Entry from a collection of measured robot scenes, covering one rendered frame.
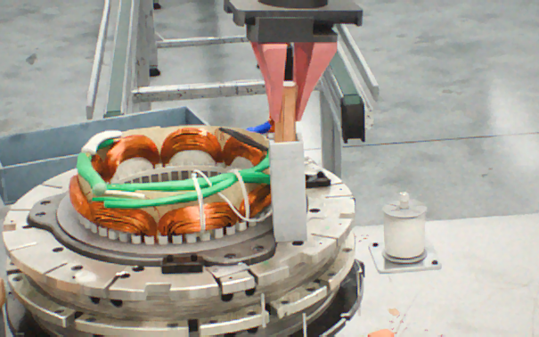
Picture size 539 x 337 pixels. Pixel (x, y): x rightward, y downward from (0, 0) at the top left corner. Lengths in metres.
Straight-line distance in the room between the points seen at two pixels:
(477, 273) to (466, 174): 2.42
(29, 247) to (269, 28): 0.29
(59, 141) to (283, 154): 0.50
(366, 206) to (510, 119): 0.96
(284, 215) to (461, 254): 0.74
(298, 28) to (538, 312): 0.74
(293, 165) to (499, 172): 3.12
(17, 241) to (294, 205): 0.25
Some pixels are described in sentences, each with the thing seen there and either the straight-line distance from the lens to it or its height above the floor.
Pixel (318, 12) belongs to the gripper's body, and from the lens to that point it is 0.95.
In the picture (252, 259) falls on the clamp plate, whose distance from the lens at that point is 0.99.
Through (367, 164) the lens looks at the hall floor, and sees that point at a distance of 4.17.
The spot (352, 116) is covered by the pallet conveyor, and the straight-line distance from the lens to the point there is 2.43.
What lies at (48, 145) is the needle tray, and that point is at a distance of 1.45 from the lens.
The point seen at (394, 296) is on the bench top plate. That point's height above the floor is 0.78.
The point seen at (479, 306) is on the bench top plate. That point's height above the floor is 0.78.
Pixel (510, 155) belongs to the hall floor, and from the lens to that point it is 4.25.
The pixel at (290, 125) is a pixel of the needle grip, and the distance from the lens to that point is 1.00.
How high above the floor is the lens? 1.53
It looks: 22 degrees down
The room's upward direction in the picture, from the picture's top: 3 degrees counter-clockwise
